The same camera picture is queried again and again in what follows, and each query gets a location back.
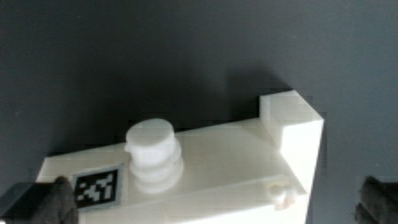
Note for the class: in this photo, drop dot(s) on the white cabinet box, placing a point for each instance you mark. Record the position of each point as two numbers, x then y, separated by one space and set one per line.
222 175

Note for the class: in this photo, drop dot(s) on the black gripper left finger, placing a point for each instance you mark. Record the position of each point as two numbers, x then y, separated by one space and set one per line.
37 203

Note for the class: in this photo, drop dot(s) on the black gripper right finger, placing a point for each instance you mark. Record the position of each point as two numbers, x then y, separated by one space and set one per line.
376 207

